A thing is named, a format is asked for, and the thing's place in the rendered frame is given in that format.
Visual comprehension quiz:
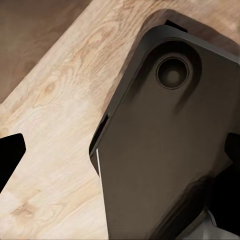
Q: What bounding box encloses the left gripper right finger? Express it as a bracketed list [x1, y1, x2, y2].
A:
[224, 133, 240, 173]

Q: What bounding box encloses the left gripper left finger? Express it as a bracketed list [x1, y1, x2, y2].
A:
[0, 133, 26, 193]

